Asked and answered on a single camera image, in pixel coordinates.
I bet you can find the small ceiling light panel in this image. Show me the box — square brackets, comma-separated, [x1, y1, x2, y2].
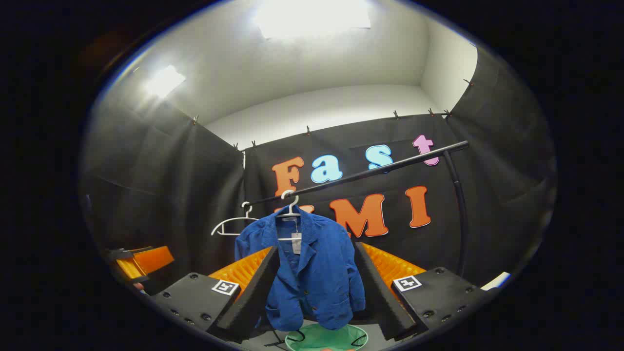
[144, 65, 187, 99]

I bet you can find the white plastic hanger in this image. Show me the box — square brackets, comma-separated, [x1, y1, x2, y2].
[211, 201, 259, 237]
[275, 190, 304, 242]

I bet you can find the black backdrop cloth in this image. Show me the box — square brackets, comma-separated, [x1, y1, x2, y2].
[80, 46, 556, 317]

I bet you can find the black clothes rack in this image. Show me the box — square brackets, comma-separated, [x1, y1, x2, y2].
[244, 140, 469, 278]

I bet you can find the large ceiling light panel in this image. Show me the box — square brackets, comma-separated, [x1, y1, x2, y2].
[253, 0, 372, 39]

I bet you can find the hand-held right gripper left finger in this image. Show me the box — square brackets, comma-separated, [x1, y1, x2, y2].
[149, 245, 282, 343]

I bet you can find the row of metal clips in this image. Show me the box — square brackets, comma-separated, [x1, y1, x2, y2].
[192, 78, 474, 149]

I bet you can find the green laundry hamper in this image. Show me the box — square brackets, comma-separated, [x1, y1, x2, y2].
[285, 323, 369, 351]

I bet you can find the blue corduroy jacket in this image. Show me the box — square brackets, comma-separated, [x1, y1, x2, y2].
[234, 205, 366, 332]

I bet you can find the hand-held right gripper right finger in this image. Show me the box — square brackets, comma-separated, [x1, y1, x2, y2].
[353, 241, 492, 342]

